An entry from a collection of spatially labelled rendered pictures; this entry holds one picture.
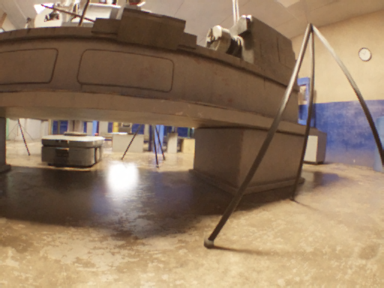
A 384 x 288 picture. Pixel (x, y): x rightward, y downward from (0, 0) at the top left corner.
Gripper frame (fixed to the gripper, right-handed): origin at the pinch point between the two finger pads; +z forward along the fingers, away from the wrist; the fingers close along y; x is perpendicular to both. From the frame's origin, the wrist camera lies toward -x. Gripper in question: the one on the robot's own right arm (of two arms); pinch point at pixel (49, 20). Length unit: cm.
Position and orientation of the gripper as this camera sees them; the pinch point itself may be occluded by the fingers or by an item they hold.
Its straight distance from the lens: 174.5
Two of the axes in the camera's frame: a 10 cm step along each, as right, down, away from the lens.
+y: 9.5, 0.5, 2.9
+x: -2.8, 4.5, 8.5
